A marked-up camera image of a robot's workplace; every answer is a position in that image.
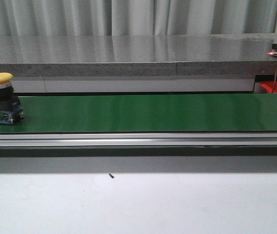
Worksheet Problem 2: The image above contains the yellow mushroom push button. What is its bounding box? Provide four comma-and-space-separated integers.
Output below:
0, 72, 24, 125

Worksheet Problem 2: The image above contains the grey stone counter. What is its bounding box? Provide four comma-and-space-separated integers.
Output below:
0, 34, 277, 94

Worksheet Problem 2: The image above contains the green conveyor belt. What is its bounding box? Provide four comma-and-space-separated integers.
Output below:
0, 94, 277, 134

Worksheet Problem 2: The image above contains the white curtain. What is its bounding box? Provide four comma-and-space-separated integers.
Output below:
0, 0, 277, 36

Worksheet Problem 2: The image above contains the aluminium conveyor frame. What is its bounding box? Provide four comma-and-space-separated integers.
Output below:
0, 133, 277, 175

